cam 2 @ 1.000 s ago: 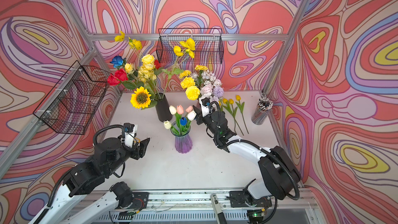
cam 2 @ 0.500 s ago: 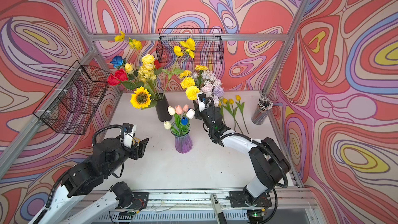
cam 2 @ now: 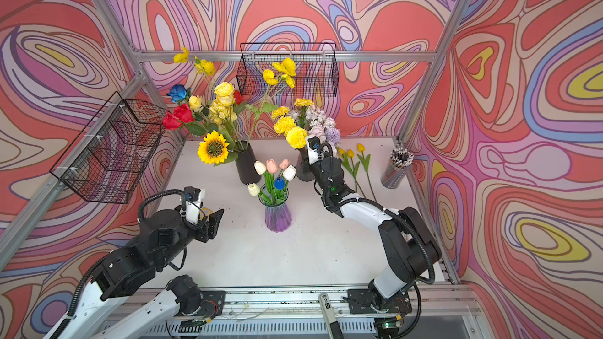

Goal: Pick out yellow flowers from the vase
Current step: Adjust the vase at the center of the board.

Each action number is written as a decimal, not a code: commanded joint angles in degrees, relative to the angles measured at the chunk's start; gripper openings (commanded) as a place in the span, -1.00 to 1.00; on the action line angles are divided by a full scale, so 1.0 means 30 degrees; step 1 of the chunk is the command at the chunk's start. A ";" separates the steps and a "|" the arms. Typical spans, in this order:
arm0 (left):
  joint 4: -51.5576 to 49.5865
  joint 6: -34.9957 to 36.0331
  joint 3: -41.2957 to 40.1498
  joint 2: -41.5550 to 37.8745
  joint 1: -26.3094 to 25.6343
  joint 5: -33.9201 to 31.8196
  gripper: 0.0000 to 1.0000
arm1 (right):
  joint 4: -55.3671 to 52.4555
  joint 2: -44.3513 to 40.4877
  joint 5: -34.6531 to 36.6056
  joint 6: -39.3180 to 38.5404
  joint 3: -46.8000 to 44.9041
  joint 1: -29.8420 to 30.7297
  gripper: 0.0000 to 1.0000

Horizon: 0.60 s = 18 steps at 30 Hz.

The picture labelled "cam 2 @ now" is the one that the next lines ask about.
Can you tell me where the yellow tulip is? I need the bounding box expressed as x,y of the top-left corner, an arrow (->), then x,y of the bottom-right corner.
356,144 -> 377,201
344,149 -> 366,198
338,148 -> 353,174

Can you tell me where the purple glass tulip vase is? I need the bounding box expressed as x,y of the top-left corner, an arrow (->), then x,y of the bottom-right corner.
258,187 -> 292,232

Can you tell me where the yellow tulip front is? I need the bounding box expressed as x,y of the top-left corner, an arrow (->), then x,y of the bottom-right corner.
344,149 -> 366,198

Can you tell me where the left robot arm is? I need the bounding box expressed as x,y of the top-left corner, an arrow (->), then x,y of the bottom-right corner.
46,187 -> 225,338

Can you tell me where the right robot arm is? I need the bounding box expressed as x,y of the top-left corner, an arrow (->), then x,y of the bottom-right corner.
305,135 -> 442,315

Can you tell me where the red grey glass vase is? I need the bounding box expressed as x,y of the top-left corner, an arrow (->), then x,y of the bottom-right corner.
296,148 -> 314,182

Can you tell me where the black vase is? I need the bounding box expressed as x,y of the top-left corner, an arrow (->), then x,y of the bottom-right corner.
235,141 -> 261,185

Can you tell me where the blue tulip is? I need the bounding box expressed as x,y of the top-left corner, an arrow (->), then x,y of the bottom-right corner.
274,177 -> 286,191

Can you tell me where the tulip bunch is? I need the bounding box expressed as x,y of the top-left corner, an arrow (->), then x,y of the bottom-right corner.
247,159 -> 297,197

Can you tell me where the yellow and lilac bouquet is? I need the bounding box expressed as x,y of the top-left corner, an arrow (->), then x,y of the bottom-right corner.
262,57 -> 342,152

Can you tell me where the patterned pen cup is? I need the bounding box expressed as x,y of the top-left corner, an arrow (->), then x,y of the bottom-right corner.
381,143 -> 415,189

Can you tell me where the sunflower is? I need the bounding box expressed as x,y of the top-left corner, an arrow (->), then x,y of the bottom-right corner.
197,131 -> 229,165

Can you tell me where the mixed rose bouquet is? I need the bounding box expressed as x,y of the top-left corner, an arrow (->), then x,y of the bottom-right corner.
163,47 -> 248,152

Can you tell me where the left black wire basket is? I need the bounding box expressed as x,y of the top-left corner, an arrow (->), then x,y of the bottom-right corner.
50,92 -> 166,204

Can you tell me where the black wire basket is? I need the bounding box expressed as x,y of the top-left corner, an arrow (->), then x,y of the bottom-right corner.
236,41 -> 339,99
50,92 -> 166,204

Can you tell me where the back black wire basket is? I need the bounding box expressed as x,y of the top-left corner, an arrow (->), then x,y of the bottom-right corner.
236,41 -> 339,99

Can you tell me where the tool on front rail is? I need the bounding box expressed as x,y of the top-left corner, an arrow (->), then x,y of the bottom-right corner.
318,293 -> 344,339

